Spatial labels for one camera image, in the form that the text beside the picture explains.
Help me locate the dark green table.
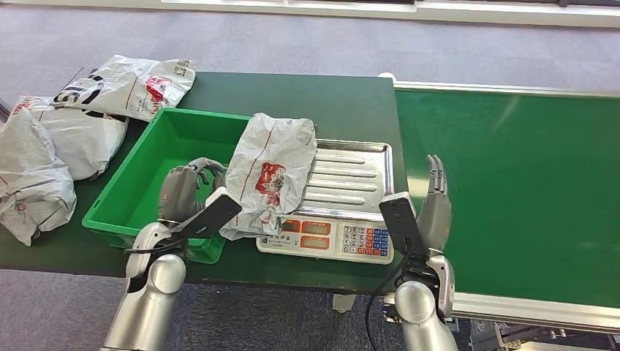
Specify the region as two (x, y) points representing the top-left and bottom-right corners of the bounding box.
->
(0, 72), (423, 314)

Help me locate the white package with red print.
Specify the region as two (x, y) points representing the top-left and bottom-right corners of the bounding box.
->
(219, 113), (318, 242)

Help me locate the green conveyor belt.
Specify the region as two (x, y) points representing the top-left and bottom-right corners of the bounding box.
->
(377, 72), (620, 351)

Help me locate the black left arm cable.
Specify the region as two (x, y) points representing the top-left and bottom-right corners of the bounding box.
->
(124, 237), (187, 256)

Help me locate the electronic scale with steel tray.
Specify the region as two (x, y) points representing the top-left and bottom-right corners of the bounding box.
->
(255, 139), (395, 265)

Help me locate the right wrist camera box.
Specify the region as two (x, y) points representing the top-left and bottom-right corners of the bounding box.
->
(378, 192), (418, 257)

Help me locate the crumpled white package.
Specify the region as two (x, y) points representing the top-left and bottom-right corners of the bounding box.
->
(8, 96), (129, 181)
(0, 108), (78, 247)

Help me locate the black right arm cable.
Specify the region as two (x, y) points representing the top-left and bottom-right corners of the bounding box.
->
(364, 242), (412, 351)

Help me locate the white package with black lettering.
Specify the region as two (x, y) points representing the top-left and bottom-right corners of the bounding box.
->
(52, 54), (197, 123)

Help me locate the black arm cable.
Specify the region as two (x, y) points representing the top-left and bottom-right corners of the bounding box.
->
(364, 242), (412, 351)
(124, 237), (187, 256)

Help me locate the green plastic crate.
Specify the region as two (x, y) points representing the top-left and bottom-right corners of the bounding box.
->
(82, 107), (250, 265)

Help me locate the white window sill strip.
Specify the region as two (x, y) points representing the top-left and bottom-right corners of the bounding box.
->
(0, 0), (620, 28)

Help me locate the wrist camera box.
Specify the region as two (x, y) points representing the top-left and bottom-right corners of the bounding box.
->
(181, 187), (243, 239)
(378, 192), (418, 257)

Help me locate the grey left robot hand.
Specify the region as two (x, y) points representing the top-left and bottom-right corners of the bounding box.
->
(158, 157), (227, 224)

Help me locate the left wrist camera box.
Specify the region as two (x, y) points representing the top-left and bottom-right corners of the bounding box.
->
(181, 187), (243, 239)

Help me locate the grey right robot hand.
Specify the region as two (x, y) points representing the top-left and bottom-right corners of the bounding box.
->
(416, 154), (453, 255)

